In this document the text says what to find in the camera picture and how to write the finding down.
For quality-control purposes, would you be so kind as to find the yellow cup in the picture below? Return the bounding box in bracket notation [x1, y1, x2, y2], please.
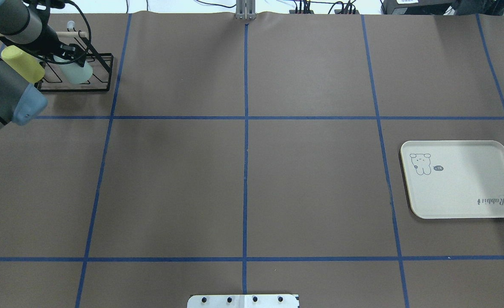
[0, 45, 45, 84]

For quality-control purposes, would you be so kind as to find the aluminium frame post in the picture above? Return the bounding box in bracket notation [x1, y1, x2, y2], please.
[235, 0, 257, 21]

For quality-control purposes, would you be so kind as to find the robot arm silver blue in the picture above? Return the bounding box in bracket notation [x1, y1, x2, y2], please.
[0, 0, 88, 130]

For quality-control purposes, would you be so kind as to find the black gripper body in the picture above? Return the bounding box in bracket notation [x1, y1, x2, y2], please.
[47, 41, 81, 65]

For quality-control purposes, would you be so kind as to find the white pedestal column base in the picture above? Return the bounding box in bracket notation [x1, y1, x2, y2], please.
[187, 294, 300, 308]

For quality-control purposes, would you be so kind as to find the cream rabbit tray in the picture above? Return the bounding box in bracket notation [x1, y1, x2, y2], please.
[400, 140, 504, 219]

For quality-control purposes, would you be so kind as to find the light green cup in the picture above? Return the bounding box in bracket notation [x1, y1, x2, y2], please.
[53, 55, 93, 84]

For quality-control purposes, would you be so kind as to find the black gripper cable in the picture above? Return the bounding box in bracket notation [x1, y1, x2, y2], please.
[23, 0, 92, 65]

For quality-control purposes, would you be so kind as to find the black wire cup rack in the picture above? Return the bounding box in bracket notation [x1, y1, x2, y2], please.
[35, 20, 114, 93]

